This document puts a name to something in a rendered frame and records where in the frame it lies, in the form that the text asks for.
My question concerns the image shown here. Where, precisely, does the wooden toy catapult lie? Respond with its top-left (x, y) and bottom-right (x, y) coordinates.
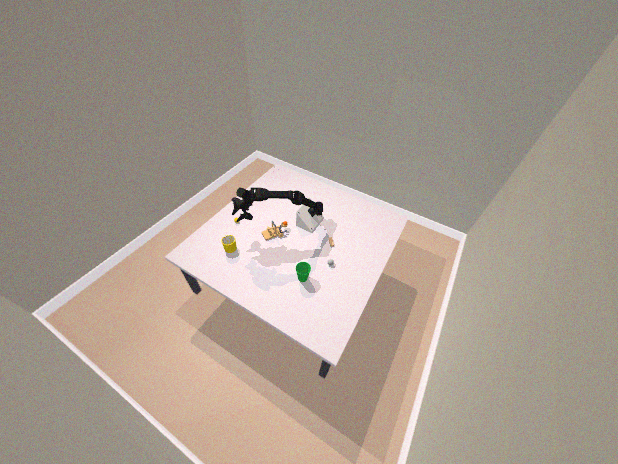
top-left (261, 220), bottom-right (288, 240)

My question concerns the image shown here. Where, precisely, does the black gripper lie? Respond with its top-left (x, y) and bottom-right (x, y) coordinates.
top-left (232, 197), bottom-right (253, 222)

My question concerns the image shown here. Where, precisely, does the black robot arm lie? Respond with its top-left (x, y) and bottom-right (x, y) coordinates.
top-left (234, 187), bottom-right (323, 217)

